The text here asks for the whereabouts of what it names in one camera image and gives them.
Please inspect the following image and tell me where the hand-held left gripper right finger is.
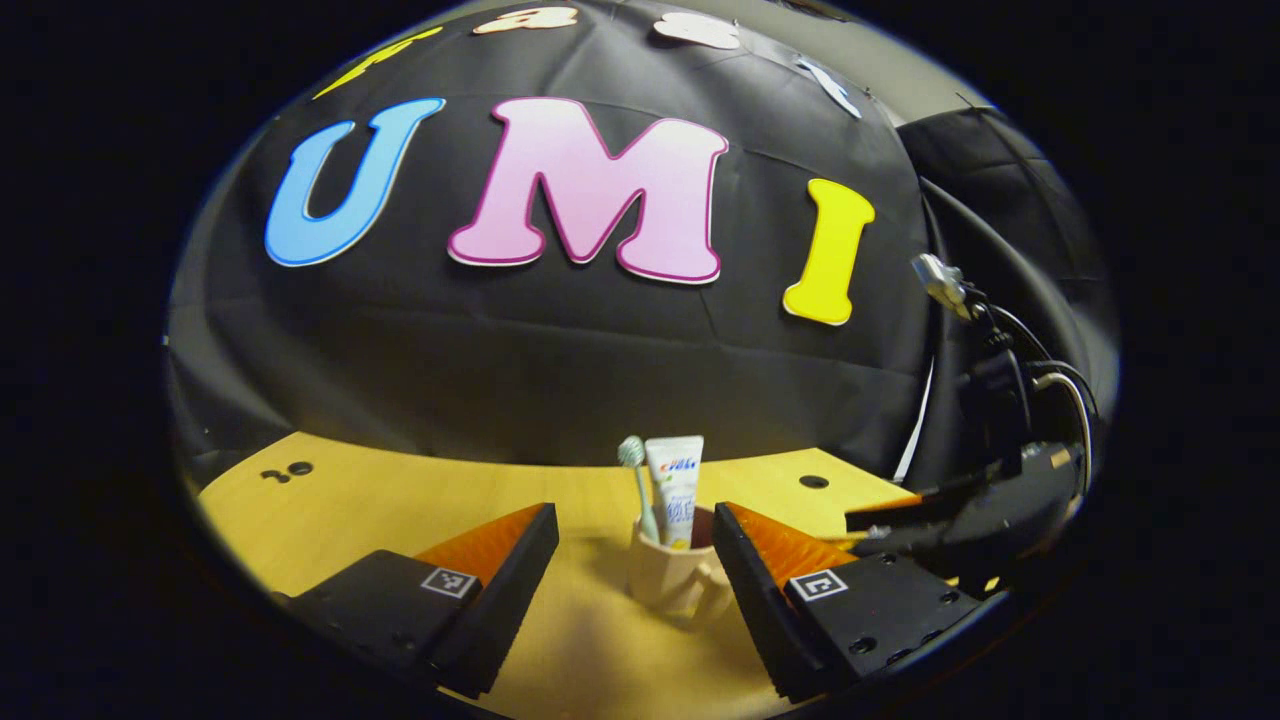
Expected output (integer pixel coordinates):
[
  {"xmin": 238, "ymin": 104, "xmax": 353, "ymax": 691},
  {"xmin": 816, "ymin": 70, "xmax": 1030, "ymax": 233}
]
[{"xmin": 712, "ymin": 503, "xmax": 986, "ymax": 703}]

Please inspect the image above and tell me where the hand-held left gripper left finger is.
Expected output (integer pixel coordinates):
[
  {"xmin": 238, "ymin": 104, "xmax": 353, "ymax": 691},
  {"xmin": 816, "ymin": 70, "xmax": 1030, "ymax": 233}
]
[{"xmin": 275, "ymin": 503, "xmax": 561, "ymax": 701}]

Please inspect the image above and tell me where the beige cup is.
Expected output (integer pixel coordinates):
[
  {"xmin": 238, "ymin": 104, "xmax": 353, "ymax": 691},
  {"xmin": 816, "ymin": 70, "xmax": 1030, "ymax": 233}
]
[{"xmin": 627, "ymin": 505, "xmax": 736, "ymax": 633}]

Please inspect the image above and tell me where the white toothpaste tube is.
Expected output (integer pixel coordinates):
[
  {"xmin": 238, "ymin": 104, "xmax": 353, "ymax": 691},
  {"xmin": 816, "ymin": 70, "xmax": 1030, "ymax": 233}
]
[{"xmin": 645, "ymin": 435, "xmax": 705, "ymax": 551}]

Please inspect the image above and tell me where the pale green toothbrush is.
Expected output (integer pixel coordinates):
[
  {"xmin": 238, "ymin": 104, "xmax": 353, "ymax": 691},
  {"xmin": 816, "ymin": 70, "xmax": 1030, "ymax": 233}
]
[{"xmin": 617, "ymin": 435, "xmax": 661, "ymax": 544}]

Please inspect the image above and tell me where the wooden desktop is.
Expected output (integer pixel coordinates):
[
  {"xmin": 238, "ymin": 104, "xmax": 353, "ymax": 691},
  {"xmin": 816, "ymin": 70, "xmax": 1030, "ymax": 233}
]
[{"xmin": 198, "ymin": 432, "xmax": 961, "ymax": 720}]

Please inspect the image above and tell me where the black backdrop cloth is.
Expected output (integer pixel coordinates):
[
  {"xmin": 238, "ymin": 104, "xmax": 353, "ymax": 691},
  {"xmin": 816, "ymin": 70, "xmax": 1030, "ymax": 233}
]
[{"xmin": 165, "ymin": 0, "xmax": 1121, "ymax": 491}]

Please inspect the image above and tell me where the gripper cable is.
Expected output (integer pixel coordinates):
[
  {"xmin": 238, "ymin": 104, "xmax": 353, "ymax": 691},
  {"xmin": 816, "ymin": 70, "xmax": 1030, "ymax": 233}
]
[{"xmin": 990, "ymin": 300, "xmax": 1099, "ymax": 491}]

